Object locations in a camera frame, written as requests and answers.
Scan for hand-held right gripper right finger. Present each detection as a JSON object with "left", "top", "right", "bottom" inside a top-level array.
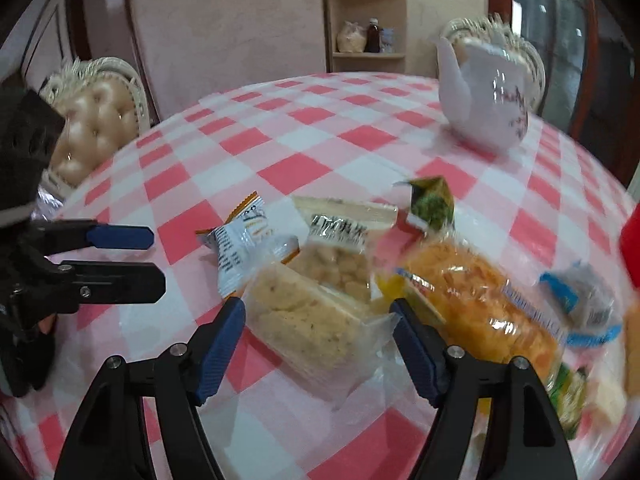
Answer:
[{"left": 391, "top": 298, "right": 578, "bottom": 480}]

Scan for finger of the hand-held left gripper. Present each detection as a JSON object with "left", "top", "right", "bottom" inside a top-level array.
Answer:
[
  {"left": 30, "top": 219, "right": 155, "bottom": 257},
  {"left": 46, "top": 260, "right": 167, "bottom": 317}
]

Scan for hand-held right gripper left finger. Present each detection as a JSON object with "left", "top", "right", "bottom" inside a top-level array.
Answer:
[{"left": 52, "top": 297, "right": 247, "bottom": 480}]

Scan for puffed rice cake packet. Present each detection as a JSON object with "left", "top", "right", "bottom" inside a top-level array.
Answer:
[
  {"left": 289, "top": 214, "right": 374, "bottom": 304},
  {"left": 244, "top": 264, "right": 402, "bottom": 402}
]

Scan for dark cake packet blue edges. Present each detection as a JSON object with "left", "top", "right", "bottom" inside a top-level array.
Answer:
[{"left": 539, "top": 259, "right": 624, "bottom": 349}]

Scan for cream tufted ornate chair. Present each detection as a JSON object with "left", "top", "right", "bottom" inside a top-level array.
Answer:
[
  {"left": 441, "top": 14, "right": 547, "bottom": 112},
  {"left": 39, "top": 56, "right": 152, "bottom": 187}
]

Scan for large bread in yellow bag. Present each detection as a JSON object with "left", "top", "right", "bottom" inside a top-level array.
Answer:
[{"left": 374, "top": 239, "right": 572, "bottom": 392}]

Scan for white orange snack packet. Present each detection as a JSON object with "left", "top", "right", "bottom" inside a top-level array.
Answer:
[{"left": 196, "top": 191, "right": 302, "bottom": 299}]

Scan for green snack packet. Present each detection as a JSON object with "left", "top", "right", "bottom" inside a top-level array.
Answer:
[
  {"left": 394, "top": 175, "right": 457, "bottom": 232},
  {"left": 549, "top": 364, "right": 592, "bottom": 437}
]

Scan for pink white checked tablecloth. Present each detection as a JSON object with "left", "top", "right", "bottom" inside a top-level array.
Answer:
[{"left": 0, "top": 72, "right": 640, "bottom": 480}]

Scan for red thermos jug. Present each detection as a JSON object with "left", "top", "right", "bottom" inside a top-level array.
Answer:
[{"left": 619, "top": 209, "right": 640, "bottom": 292}]

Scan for white floral teapot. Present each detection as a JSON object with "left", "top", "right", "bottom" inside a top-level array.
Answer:
[{"left": 435, "top": 35, "right": 532, "bottom": 153}]

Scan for pale bag of food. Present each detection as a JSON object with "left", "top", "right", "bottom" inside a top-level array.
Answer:
[{"left": 335, "top": 20, "right": 369, "bottom": 54}]

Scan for dark brown bottle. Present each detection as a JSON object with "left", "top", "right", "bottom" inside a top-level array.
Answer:
[{"left": 363, "top": 18, "right": 382, "bottom": 54}]

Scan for wooden corner shelf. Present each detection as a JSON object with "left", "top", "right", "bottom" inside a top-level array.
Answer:
[{"left": 321, "top": 0, "right": 409, "bottom": 74}]

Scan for brown glass door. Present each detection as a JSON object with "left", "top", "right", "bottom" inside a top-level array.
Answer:
[{"left": 486, "top": 0, "right": 602, "bottom": 142}]

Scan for dark wooden door frame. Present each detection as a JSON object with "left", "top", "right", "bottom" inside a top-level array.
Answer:
[{"left": 64, "top": 0, "right": 162, "bottom": 122}]

